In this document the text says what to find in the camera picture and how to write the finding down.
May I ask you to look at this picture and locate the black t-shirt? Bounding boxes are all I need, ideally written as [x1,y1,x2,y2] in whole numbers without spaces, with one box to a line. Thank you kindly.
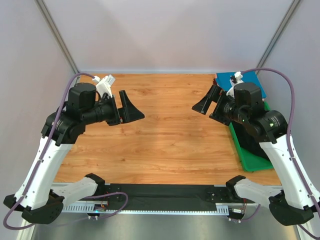
[232,121,269,161]

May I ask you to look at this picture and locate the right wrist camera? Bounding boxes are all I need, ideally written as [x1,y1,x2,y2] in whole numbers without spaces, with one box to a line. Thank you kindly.
[226,71,244,98]

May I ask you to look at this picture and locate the slotted cable duct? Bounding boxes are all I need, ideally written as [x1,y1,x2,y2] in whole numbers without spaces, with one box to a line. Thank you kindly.
[61,202,245,215]

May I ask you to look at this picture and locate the blue folded t-shirt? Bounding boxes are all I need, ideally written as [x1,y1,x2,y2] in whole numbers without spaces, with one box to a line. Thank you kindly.
[216,72,267,99]

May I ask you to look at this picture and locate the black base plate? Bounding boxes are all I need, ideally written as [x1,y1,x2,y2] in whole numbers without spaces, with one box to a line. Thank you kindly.
[74,183,256,212]

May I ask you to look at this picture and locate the aluminium frame post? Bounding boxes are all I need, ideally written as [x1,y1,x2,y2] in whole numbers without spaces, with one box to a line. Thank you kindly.
[256,0,303,68]
[34,0,79,74]

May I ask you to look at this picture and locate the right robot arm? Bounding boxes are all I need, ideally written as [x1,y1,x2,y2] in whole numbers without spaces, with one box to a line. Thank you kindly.
[192,82,320,226]

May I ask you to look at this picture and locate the green plastic tray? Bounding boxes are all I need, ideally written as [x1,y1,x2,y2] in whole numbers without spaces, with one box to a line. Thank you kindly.
[228,101,275,173]

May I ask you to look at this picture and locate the right aluminium frame post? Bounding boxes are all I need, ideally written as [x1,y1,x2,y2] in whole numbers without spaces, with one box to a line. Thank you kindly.
[256,0,303,68]

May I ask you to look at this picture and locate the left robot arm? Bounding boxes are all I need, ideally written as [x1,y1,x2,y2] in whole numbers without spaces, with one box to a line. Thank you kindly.
[3,83,145,225]

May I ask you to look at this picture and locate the left aluminium frame post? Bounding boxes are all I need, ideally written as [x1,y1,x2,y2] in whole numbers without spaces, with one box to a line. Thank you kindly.
[34,0,79,74]

